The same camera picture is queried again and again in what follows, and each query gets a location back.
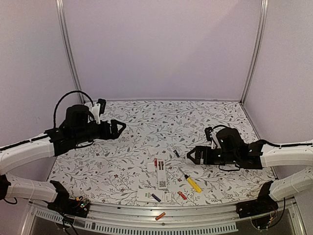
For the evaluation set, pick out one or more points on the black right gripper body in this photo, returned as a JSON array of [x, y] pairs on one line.
[[210, 160]]

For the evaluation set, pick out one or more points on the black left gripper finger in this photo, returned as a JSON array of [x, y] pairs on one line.
[[117, 125], [115, 132]]

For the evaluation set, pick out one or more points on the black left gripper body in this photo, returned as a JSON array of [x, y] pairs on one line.
[[103, 134]]

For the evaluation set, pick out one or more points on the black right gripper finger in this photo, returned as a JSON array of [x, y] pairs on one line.
[[197, 161], [196, 152]]

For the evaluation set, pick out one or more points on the yellow handled screwdriver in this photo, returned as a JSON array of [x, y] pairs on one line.
[[191, 182]]

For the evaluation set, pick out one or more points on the narrow white remote control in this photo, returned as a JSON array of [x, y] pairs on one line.
[[161, 174]]

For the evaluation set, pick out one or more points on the white remote with green buttons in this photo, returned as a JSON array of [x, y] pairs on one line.
[[144, 195]]

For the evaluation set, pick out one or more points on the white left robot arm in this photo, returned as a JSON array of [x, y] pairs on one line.
[[81, 125]]

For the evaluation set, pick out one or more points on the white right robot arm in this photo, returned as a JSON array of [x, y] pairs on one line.
[[227, 147]]

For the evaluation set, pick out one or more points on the floral patterned table mat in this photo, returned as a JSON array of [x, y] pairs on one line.
[[113, 171]]

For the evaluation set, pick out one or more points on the narrow white battery cover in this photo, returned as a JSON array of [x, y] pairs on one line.
[[151, 167]]

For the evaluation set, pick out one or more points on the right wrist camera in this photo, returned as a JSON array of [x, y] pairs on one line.
[[209, 136]]

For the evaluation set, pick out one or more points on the aluminium front rail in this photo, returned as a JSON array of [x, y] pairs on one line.
[[235, 218]]

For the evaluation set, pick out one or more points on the orange battery on rail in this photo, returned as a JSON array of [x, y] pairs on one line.
[[160, 216]]

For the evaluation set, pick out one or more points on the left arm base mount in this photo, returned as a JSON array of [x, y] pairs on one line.
[[64, 205]]

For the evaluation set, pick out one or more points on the left aluminium corner post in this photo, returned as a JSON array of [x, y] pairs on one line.
[[66, 41]]

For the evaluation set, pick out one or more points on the aluminium corner post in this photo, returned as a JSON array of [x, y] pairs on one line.
[[256, 50], [66, 41]]

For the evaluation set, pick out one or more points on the right aluminium corner post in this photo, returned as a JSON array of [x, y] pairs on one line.
[[256, 50]]

